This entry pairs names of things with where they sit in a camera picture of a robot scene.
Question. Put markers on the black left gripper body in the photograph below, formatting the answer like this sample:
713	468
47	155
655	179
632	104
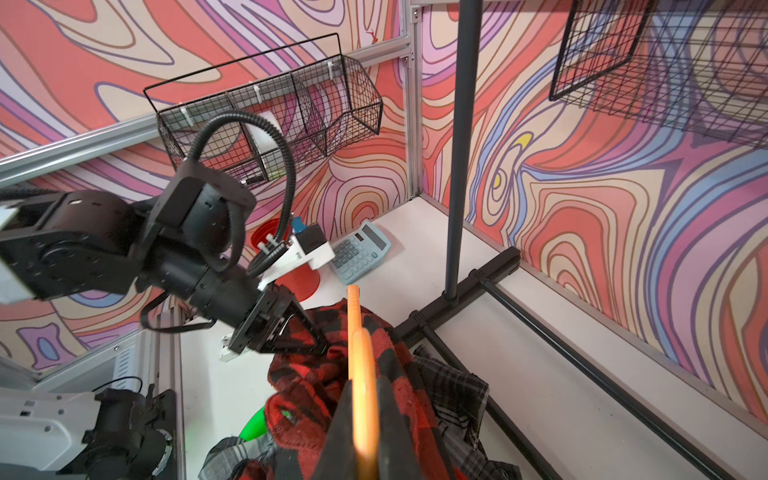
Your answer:
265	318

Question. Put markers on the white clothespin on table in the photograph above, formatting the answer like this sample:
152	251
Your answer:
229	352

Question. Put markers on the red plaid long-sleeve shirt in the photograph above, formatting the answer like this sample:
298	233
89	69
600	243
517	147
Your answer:
310	415

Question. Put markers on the light blue desk calculator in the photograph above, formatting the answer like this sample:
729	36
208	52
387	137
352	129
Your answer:
360	252

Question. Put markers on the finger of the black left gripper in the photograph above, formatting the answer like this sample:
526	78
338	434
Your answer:
300	330
271	346

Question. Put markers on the black wire basket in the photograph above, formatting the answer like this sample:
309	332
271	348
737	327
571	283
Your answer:
319	107
698	66

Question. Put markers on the rear black wire basket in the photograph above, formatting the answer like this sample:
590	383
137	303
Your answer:
698	66

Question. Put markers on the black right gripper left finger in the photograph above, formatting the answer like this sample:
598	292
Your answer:
338	460

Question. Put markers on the green plastic basket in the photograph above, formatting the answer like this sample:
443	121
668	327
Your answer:
255	427

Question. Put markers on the red plastic cup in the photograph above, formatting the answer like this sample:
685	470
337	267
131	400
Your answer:
302	282

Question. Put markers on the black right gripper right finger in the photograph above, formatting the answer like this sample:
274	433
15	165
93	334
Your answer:
396	455

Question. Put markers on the grey tape roll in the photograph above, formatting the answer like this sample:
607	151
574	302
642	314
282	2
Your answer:
263	142

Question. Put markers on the black clothes rack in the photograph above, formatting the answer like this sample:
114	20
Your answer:
421	324

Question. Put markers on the orange hanger with red shirt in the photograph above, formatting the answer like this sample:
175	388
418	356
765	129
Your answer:
362	374

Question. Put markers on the grey plaid long-sleeve shirt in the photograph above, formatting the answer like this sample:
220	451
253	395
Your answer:
459	400

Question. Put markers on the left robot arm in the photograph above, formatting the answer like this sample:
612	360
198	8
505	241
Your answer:
187	242

